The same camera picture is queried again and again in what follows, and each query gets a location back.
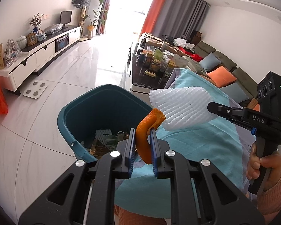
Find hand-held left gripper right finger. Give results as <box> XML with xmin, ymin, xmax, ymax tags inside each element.
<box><xmin>150</xmin><ymin>128</ymin><xmax>265</xmax><ymax>225</ymax></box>

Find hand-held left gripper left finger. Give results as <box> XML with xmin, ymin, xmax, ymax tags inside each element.
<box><xmin>18</xmin><ymin>128</ymin><xmax>136</xmax><ymax>225</ymax></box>

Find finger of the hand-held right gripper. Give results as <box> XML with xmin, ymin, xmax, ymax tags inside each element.
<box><xmin>207</xmin><ymin>101</ymin><xmax>246</xmax><ymax>121</ymax></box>

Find orange peel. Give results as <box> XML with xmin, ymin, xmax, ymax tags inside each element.
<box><xmin>136</xmin><ymin>108</ymin><xmax>166</xmax><ymax>164</ymax></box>

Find white foam net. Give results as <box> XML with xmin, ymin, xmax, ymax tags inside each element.
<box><xmin>95</xmin><ymin>129</ymin><xmax>111</xmax><ymax>144</ymax></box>
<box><xmin>149</xmin><ymin>86</ymin><xmax>217</xmax><ymax>132</ymax></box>

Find teal plastic bin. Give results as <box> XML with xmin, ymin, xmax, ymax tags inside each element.
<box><xmin>57</xmin><ymin>84</ymin><xmax>154</xmax><ymax>164</ymax></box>

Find person's right forearm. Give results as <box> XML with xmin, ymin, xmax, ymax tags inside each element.
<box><xmin>258</xmin><ymin>167</ymin><xmax>281</xmax><ymax>216</ymax></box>

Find person's right hand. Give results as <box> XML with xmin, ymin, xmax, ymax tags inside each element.
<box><xmin>246</xmin><ymin>143</ymin><xmax>281</xmax><ymax>190</ymax></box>

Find green white snack wrapper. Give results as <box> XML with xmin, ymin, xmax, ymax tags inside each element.
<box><xmin>103</xmin><ymin>133</ymin><xmax>124</xmax><ymax>148</ymax></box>

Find blue-grey cushion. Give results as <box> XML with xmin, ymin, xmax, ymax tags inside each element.
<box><xmin>199</xmin><ymin>53</ymin><xmax>222</xmax><ymax>72</ymax></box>
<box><xmin>221</xmin><ymin>83</ymin><xmax>249</xmax><ymax>104</ymax></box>

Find orange cushion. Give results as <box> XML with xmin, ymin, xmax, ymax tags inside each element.
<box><xmin>247</xmin><ymin>98</ymin><xmax>260</xmax><ymax>112</ymax></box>
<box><xmin>206</xmin><ymin>66</ymin><xmax>237</xmax><ymax>87</ymax></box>

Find teal grey blanket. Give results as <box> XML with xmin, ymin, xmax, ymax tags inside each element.
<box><xmin>114</xmin><ymin>68</ymin><xmax>260</xmax><ymax>214</ymax></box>

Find green sofa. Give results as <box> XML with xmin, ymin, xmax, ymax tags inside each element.
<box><xmin>140</xmin><ymin>34</ymin><xmax>265</xmax><ymax>113</ymax></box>

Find red cloth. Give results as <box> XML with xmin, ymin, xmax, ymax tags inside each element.
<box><xmin>178</xmin><ymin>47</ymin><xmax>203</xmax><ymax>62</ymax></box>

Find person's pink clothing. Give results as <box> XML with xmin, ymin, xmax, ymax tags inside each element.
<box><xmin>114</xmin><ymin>204</ymin><xmax>168</xmax><ymax>225</ymax></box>

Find dark coffee table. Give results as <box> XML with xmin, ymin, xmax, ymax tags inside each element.
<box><xmin>128</xmin><ymin>41</ymin><xmax>178</xmax><ymax>94</ymax></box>

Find white clothes pile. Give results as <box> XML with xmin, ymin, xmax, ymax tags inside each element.
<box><xmin>173</xmin><ymin>38</ymin><xmax>195</xmax><ymax>50</ymax></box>

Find brown boxes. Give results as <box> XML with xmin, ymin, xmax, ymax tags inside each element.
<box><xmin>190</xmin><ymin>30</ymin><xmax>203</xmax><ymax>45</ymax></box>

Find group of food jars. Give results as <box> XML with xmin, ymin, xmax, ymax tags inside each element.
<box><xmin>136</xmin><ymin>47</ymin><xmax>178</xmax><ymax>77</ymax></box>

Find dark bag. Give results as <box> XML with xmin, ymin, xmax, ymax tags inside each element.
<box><xmin>160</xmin><ymin>35</ymin><xmax>175</xmax><ymax>44</ymax></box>

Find grey curtain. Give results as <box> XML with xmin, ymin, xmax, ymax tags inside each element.
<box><xmin>152</xmin><ymin>0</ymin><xmax>210</xmax><ymax>45</ymax></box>

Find white bathroom scale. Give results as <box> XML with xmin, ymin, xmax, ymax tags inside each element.
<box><xmin>23</xmin><ymin>81</ymin><xmax>48</xmax><ymax>99</ymax></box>

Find orange curtain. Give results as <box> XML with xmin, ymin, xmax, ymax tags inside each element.
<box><xmin>142</xmin><ymin>0</ymin><xmax>169</xmax><ymax>37</ymax></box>

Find tall plant yellow pot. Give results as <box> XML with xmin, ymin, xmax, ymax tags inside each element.
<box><xmin>83</xmin><ymin>0</ymin><xmax>108</xmax><ymax>40</ymax></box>

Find white black TV cabinet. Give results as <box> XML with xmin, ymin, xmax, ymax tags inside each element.
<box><xmin>0</xmin><ymin>26</ymin><xmax>82</xmax><ymax>92</ymax></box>

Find window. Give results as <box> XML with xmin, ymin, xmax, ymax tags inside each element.
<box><xmin>108</xmin><ymin>0</ymin><xmax>155</xmax><ymax>35</ymax></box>

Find clear plastic bag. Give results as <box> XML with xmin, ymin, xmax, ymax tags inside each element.
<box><xmin>46</xmin><ymin>23</ymin><xmax>63</xmax><ymax>33</ymax></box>

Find black monitor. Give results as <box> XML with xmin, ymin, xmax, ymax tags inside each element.
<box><xmin>60</xmin><ymin>10</ymin><xmax>72</xmax><ymax>30</ymax></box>

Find white standing air conditioner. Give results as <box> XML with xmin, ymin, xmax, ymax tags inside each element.
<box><xmin>85</xmin><ymin>0</ymin><xmax>110</xmax><ymax>37</ymax></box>

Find glass ship model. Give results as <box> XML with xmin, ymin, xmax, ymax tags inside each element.
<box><xmin>3</xmin><ymin>39</ymin><xmax>22</xmax><ymax>67</ymax></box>

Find small plant blue vase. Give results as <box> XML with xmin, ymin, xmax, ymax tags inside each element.
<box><xmin>29</xmin><ymin>13</ymin><xmax>44</xmax><ymax>32</ymax></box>

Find tall yellow box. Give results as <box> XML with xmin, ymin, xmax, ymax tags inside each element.
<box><xmin>0</xmin><ymin>43</ymin><xmax>5</xmax><ymax>69</ymax></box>

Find picture frame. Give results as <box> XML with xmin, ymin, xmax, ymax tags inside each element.
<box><xmin>26</xmin><ymin>32</ymin><xmax>38</xmax><ymax>47</ymax></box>

